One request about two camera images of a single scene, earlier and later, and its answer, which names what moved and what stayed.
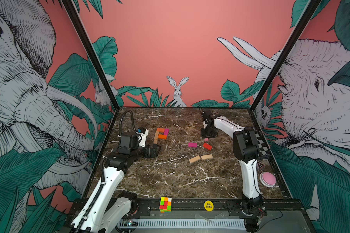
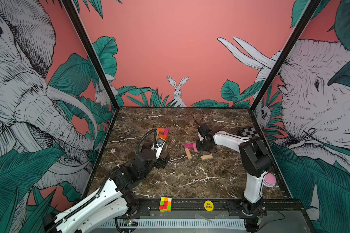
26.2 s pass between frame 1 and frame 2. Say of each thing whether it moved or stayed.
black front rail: stayed
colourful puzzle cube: stayed
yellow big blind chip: stayed
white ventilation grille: stayed
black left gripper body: moved
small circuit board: stayed
